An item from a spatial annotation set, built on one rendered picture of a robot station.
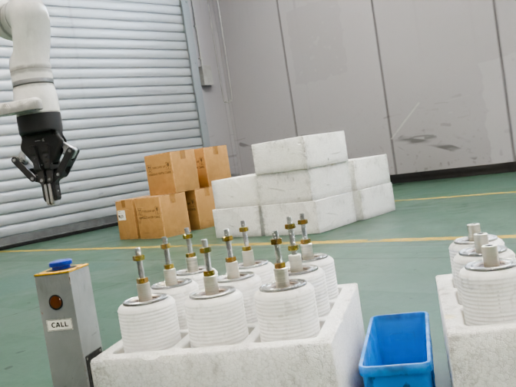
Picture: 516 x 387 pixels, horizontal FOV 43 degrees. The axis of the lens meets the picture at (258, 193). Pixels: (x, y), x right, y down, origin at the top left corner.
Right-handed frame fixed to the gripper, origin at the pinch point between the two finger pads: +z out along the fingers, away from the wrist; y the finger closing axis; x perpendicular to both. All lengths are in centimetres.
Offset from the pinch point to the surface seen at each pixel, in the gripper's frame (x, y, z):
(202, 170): -374, 102, 2
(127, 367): 12.1, -15.4, 28.4
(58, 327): 3.7, 0.8, 23.1
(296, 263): -6.5, -40.6, 18.3
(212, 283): 5.3, -29.1, 18.0
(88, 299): -1.2, -3.0, 19.7
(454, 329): 11, -65, 27
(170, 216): -332, 117, 30
